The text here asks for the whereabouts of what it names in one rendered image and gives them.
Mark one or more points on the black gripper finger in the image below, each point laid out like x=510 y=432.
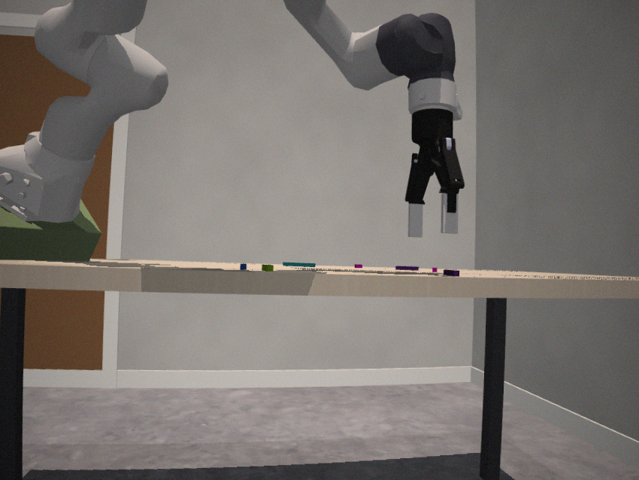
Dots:
x=450 y=187
x=415 y=195

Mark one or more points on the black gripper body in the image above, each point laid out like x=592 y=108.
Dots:
x=428 y=126

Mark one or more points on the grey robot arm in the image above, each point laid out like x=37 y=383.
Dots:
x=43 y=180

